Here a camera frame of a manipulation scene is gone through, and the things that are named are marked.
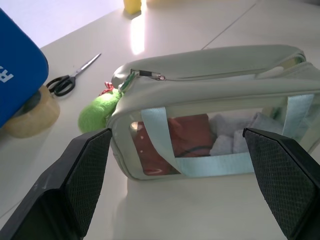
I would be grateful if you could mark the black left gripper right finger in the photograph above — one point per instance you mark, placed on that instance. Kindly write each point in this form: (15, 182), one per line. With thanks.
(285, 180)

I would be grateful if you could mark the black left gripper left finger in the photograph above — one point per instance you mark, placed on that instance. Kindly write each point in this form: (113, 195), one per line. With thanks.
(62, 190)

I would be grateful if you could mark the silver zipper pull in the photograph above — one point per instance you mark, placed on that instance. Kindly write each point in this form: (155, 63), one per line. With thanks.
(148, 74)

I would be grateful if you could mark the yellow block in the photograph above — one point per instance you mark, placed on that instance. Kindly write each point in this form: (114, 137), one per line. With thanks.
(132, 5)

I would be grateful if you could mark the pale green transparent pouch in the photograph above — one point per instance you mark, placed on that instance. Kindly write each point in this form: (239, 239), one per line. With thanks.
(200, 82)

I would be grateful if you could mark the red folded cloth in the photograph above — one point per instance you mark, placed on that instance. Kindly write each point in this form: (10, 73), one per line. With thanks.
(190, 135)

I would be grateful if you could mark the clear packing tape roll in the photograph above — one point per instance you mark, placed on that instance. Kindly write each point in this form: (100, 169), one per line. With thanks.
(35, 115)

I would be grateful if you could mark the grey folded towel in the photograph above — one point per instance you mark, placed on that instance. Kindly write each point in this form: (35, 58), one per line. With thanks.
(230, 135)

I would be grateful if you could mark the blue hard case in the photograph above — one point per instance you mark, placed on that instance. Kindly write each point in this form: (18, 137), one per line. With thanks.
(17, 72)

